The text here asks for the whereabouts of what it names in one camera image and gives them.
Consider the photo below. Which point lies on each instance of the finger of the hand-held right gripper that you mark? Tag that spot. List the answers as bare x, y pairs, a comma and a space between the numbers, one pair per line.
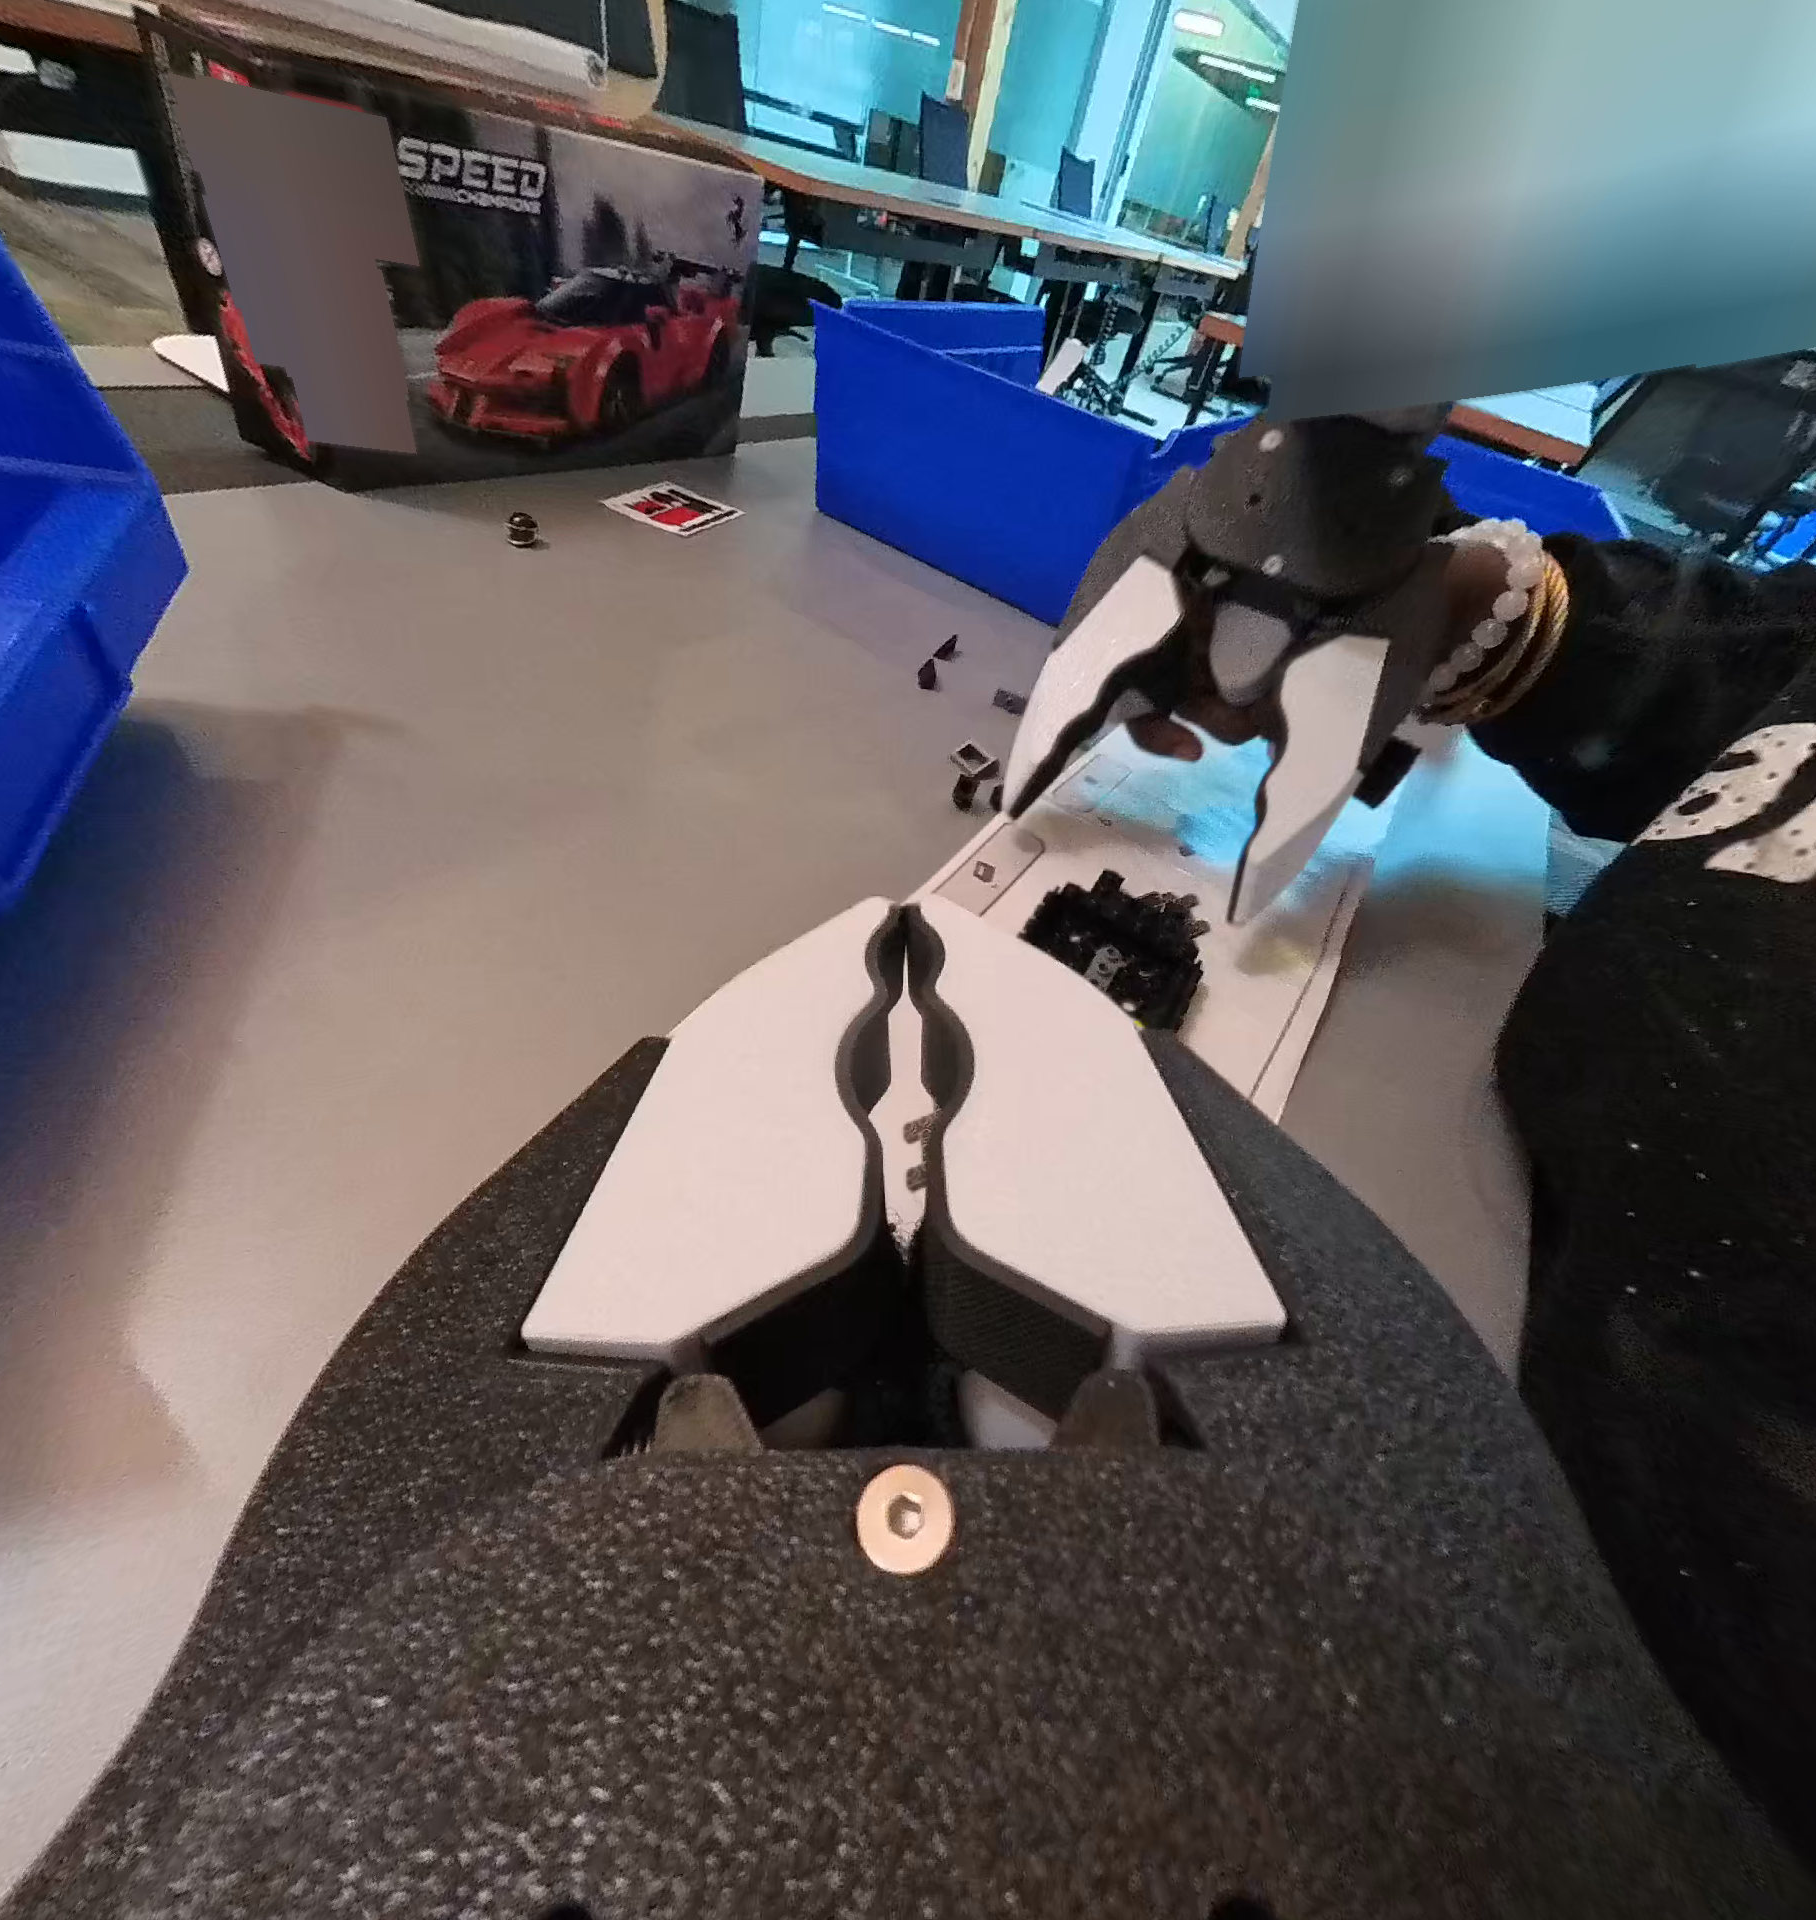
1329, 751
1105, 631

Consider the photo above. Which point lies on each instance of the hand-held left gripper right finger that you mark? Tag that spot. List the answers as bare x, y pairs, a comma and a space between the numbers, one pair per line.
1105, 1169

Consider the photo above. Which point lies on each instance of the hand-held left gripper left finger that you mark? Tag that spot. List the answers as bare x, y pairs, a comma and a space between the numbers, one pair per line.
729, 1154

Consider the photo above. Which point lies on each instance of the black lego car chassis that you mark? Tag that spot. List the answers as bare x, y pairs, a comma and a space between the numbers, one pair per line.
1105, 937

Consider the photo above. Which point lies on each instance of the person's right forearm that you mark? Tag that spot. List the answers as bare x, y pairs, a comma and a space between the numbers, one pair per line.
1675, 675

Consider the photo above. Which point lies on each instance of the lego instruction booklet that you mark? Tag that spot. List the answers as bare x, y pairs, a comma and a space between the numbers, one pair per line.
1299, 989

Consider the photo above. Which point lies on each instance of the lego box with red car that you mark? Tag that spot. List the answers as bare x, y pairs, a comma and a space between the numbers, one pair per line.
549, 330

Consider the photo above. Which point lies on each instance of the person's right hand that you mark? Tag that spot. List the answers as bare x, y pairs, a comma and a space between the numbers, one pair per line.
1187, 735

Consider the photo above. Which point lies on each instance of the red and black sticker sheet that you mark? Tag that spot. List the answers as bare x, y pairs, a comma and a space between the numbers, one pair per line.
671, 505

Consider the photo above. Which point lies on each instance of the long office table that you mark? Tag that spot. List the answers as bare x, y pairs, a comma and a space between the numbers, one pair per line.
907, 195

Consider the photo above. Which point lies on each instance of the person's black printed shirt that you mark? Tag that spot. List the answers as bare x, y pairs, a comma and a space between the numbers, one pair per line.
1675, 1201

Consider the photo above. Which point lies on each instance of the black office chair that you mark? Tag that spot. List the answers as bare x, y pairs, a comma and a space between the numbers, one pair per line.
705, 68

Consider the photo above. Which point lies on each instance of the large blue plastic bin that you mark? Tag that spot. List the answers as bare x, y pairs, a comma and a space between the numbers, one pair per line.
38, 570

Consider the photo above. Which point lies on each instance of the rolled grey mat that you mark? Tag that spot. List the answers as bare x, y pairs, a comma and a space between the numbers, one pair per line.
398, 45

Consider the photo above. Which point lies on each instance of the white paper sheet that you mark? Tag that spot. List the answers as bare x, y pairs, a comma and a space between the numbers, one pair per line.
198, 358

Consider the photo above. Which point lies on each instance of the grey frame lego piece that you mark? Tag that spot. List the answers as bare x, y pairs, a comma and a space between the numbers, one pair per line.
972, 758

